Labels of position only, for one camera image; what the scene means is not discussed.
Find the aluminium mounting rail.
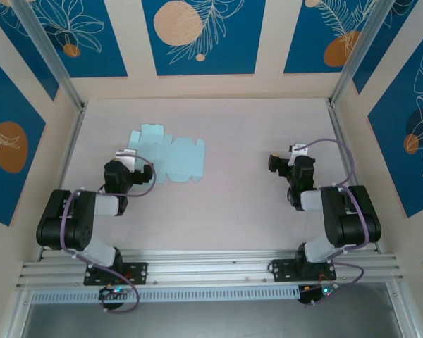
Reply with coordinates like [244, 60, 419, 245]
[16, 249, 407, 291]

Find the light blue paper box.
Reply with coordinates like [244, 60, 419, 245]
[128, 123, 206, 184]

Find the blue poster white flower drawing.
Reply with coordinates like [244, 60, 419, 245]
[30, 0, 129, 79]

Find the aluminium side rail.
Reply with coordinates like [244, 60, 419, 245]
[325, 99, 381, 254]
[37, 101, 89, 262]

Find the blue poster fern orange circle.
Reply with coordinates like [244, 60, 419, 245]
[283, 0, 379, 75]

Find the short aluminium frame post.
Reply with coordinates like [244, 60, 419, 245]
[5, 288, 35, 338]
[386, 281, 423, 338]

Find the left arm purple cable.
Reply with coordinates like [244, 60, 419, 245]
[61, 151, 158, 314]

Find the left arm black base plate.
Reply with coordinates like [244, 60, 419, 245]
[83, 261, 149, 287]

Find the blue poster orange disc lily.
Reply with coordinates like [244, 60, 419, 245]
[0, 50, 47, 227]

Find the grey metal panel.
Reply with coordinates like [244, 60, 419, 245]
[20, 283, 412, 338]

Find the grey slotted cable duct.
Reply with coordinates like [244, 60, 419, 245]
[30, 284, 302, 304]

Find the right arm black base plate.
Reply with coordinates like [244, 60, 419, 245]
[269, 258, 338, 283]

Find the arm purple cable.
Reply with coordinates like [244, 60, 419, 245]
[293, 138, 371, 307]
[61, 151, 158, 314]

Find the blue poster large peach circle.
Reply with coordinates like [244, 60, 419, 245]
[141, 0, 268, 77]

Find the blue poster dark circle lily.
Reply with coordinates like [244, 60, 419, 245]
[367, 33, 423, 218]

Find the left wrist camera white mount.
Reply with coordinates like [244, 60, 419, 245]
[114, 149, 137, 173]

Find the blue poster white line drawing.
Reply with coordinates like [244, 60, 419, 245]
[0, 0, 60, 103]
[352, 0, 423, 95]

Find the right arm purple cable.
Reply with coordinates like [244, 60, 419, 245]
[293, 138, 371, 307]

